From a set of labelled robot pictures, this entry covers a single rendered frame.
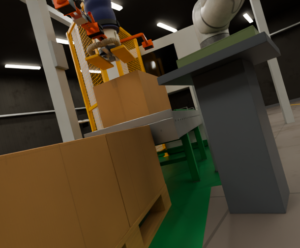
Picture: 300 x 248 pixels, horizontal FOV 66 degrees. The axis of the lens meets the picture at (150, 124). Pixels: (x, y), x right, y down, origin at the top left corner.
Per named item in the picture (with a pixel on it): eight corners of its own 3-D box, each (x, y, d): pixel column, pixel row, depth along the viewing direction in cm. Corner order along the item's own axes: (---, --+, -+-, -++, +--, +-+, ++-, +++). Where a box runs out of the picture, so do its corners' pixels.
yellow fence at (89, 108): (102, 181, 315) (63, 34, 320) (109, 178, 321) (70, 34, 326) (133, 184, 243) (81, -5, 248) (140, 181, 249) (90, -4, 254)
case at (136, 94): (137, 129, 234) (127, 91, 235) (174, 118, 219) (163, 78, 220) (105, 136, 178) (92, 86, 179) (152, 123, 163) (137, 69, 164)
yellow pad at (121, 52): (124, 63, 189) (122, 57, 189) (135, 59, 187) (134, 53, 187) (110, 51, 155) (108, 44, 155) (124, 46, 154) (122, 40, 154)
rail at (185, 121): (201, 122, 377) (198, 110, 378) (205, 121, 375) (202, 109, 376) (172, 139, 157) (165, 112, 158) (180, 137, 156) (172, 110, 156)
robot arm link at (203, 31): (223, 43, 129) (213, 6, 130) (237, 27, 111) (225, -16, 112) (195, 49, 128) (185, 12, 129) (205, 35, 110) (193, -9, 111)
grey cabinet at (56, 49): (65, 70, 277) (59, 46, 278) (69, 68, 275) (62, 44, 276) (54, 67, 258) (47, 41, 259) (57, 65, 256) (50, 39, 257)
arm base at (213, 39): (243, 46, 123) (240, 35, 124) (225, 40, 107) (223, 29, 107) (213, 59, 136) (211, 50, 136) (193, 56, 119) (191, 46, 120)
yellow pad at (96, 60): (103, 70, 192) (101, 64, 192) (114, 67, 190) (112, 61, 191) (85, 60, 159) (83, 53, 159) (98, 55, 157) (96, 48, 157)
